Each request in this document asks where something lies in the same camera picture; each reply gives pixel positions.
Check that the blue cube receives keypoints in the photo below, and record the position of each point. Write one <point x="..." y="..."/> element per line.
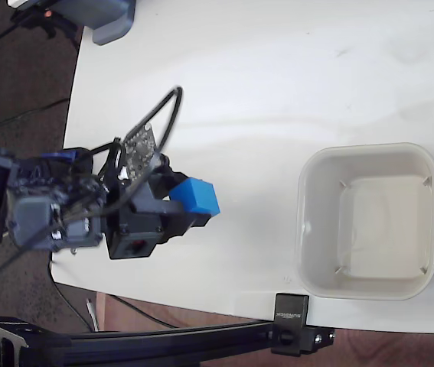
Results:
<point x="197" y="195"/>

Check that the black aluminium rail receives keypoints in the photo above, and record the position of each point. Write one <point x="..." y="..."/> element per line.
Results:
<point x="144" y="342"/>

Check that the black stand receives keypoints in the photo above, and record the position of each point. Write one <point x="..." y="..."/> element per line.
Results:
<point x="33" y="17"/>

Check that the black table clamp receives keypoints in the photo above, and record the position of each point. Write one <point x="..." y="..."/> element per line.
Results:
<point x="290" y="317"/>

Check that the gripper camera circuit board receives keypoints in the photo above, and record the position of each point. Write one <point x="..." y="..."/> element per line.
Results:
<point x="140" y="153"/>

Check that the white square plastic bin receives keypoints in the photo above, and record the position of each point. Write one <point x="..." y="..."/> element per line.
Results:
<point x="377" y="229"/>

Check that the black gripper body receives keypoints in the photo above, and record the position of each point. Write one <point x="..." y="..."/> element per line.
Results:
<point x="140" y="225"/>

